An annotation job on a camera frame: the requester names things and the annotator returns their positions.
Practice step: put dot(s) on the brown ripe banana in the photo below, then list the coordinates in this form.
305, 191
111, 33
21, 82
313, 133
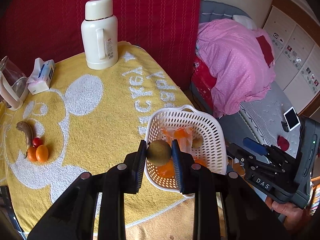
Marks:
25, 130

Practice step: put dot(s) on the small red cloth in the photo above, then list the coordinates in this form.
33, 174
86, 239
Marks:
282, 143

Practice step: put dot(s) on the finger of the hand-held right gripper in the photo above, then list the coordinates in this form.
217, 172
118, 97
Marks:
255, 146
238, 153

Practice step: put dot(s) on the yellow printed towel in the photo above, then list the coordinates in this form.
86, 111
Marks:
105, 130

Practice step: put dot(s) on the glass kettle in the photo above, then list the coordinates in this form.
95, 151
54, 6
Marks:
12, 85

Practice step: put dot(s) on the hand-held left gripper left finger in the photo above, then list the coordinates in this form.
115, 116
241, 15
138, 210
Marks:
141, 160

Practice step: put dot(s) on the person's right hand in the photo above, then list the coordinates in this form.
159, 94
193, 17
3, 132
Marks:
290, 213

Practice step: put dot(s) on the white pillow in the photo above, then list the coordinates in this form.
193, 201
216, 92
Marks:
245, 21

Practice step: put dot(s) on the white plastic basket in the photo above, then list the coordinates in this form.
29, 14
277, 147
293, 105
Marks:
175, 116

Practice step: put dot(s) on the pink blanket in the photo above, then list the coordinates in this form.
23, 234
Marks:
232, 62

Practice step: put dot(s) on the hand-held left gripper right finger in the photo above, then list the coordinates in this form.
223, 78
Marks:
176, 165

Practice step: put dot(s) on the cream thermos jug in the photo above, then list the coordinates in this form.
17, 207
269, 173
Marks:
100, 20

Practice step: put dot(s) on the tissue pack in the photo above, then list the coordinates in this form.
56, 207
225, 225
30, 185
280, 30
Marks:
41, 76

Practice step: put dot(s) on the red floral quilt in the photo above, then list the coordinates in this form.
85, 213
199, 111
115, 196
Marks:
203, 82

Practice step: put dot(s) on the red cloth backdrop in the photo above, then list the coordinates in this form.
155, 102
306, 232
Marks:
150, 17

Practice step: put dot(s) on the orange plastic-wrapped packet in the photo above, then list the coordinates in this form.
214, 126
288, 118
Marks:
178, 133

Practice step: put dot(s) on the red cherry tomato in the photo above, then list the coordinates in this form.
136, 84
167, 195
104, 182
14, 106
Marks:
37, 142

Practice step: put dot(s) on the wooden wardrobe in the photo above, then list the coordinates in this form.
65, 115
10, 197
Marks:
295, 42

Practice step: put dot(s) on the white tablet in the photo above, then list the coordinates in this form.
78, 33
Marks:
292, 118

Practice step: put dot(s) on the orange mandarin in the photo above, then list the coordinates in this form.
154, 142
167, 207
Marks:
201, 162
166, 170
32, 154
41, 153

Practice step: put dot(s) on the red cloth patch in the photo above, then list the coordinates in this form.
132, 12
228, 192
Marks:
266, 48

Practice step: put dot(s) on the grey bed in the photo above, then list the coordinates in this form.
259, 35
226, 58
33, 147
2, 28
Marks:
265, 120

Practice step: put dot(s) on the brown round fruit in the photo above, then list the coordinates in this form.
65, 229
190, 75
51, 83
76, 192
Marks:
197, 142
159, 153

